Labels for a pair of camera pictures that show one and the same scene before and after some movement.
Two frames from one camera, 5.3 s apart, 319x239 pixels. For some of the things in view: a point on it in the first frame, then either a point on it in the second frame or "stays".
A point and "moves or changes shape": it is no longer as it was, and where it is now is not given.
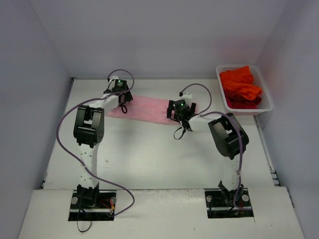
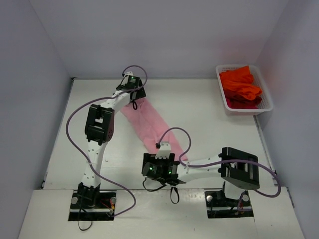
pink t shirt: (145, 109) moves or changes shape
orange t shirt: (239, 80) stays
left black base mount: (91, 204) stays
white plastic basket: (266, 105) stays
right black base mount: (220, 203) stays
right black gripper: (180, 112) → (145, 162)
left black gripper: (127, 97) → (140, 90)
